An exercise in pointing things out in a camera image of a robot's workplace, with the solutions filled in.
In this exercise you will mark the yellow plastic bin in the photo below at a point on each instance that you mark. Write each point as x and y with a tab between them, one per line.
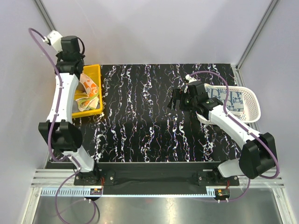
93	71

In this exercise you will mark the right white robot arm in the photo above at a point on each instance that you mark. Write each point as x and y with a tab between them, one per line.
258	151

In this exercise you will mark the cream orange fox towel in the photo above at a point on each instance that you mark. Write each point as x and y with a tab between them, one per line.
87	97

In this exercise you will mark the black marble pattern mat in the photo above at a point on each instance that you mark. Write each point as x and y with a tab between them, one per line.
137	126

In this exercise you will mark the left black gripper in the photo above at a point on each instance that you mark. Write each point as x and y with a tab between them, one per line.
59	55

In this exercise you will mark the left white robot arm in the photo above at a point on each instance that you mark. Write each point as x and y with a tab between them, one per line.
58	131

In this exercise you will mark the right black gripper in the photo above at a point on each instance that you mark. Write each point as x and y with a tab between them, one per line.
178	94

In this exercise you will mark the white plastic basket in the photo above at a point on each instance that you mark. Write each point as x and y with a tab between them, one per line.
242	102

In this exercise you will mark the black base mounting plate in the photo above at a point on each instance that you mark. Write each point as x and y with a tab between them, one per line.
155	178

